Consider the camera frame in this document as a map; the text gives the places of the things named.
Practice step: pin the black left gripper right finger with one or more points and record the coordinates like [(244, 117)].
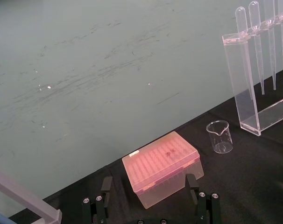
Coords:
[(208, 207)]

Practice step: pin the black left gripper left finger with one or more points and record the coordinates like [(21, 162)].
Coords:
[(100, 207)]

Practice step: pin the black table cloth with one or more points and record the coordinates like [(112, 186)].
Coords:
[(244, 182)]

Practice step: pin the small clear glass beaker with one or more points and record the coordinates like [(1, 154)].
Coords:
[(219, 140)]

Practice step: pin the pink pipette tip box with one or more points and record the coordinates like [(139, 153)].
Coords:
[(155, 163)]

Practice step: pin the frosted clear acrylic stand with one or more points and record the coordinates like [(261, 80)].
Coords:
[(27, 198)]

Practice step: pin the clear acrylic pipette rack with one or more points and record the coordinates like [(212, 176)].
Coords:
[(245, 112)]

